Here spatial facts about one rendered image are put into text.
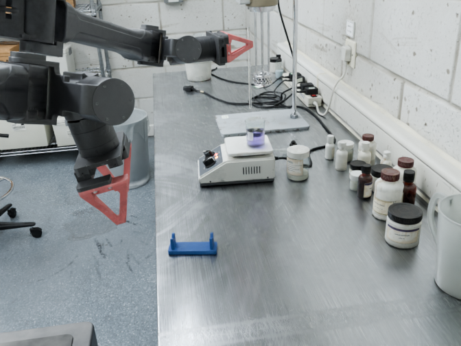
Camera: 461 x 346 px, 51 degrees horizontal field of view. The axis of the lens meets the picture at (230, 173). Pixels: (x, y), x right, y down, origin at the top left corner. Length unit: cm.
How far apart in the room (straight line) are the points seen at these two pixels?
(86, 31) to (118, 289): 149
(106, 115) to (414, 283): 63
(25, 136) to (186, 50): 255
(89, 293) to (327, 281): 144
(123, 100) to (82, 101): 5
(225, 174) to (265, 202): 14
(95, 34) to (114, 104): 31
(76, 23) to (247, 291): 54
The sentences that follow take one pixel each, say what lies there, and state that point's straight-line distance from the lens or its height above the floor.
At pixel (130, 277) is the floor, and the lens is 226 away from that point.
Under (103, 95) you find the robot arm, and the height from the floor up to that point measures 117.
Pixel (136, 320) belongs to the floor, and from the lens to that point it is 203.
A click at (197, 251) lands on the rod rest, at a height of 76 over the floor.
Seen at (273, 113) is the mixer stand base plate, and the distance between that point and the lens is 178.
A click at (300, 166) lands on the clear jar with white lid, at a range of 127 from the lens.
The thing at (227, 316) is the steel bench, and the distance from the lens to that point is 86.
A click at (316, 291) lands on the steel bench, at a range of 91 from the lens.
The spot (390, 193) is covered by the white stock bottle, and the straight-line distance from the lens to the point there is 110.
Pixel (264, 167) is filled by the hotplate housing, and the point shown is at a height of 80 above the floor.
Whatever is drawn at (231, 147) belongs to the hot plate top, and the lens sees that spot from 128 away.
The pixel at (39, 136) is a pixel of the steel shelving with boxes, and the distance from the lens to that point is 350.
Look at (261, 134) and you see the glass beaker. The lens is 125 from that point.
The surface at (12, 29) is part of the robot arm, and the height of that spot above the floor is 122.
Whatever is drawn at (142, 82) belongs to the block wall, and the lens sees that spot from 372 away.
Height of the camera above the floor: 132
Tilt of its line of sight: 25 degrees down
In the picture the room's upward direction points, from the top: 3 degrees counter-clockwise
